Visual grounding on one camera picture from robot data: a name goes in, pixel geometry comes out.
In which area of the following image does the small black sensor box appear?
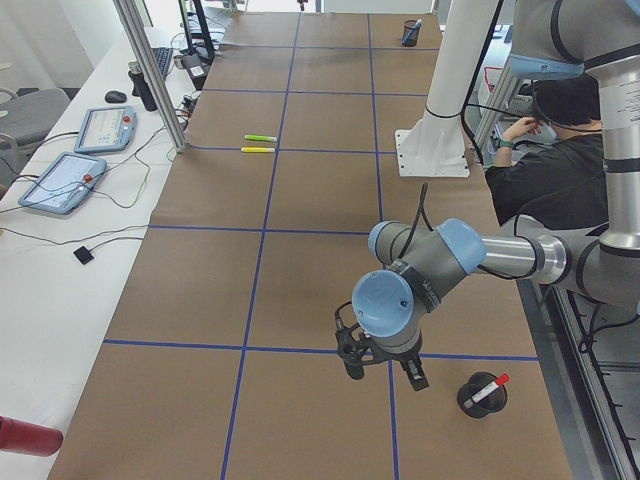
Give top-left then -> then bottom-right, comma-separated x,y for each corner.
73,246 -> 94,265

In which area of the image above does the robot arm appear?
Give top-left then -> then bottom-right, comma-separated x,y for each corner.
336,1 -> 639,390

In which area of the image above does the black mesh pen cup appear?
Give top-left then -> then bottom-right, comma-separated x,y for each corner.
457,371 -> 507,418
401,19 -> 422,47

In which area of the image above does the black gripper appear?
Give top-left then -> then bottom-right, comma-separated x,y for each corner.
371,339 -> 430,392

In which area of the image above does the black keyboard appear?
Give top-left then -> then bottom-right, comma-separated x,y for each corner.
152,47 -> 174,79

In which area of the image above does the black water bottle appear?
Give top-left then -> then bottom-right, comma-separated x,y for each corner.
128,61 -> 158,112

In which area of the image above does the red white marker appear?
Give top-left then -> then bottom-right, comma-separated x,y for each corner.
463,373 -> 510,408

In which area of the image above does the black computer mouse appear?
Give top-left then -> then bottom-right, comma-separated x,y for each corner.
104,90 -> 128,104

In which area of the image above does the aluminium frame post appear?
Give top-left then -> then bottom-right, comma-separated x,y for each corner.
113,0 -> 186,153

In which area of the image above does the far teach pendant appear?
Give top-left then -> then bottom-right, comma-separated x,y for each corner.
74,105 -> 137,154

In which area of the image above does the seated person in black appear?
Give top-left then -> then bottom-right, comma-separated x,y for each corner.
485,74 -> 608,230

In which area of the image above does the near teach pendant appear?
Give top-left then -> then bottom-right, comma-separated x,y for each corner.
18,152 -> 107,215

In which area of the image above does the yellow highlighter pen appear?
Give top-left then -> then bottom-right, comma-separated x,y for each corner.
240,146 -> 276,153

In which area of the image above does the red fire extinguisher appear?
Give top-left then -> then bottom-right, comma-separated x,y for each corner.
1,417 -> 63,457

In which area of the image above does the teach pendant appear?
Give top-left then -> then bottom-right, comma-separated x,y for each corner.
18,152 -> 107,215
74,105 -> 137,154

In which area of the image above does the white central pedestal column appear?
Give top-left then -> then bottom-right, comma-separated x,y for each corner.
395,0 -> 501,178

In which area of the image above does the green highlighter pen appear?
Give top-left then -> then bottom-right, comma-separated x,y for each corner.
244,134 -> 278,142

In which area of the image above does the right black mesh pen cup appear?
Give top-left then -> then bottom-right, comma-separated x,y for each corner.
401,19 -> 422,47

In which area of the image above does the left black mesh pen cup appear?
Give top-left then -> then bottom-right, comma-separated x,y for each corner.
457,371 -> 507,418

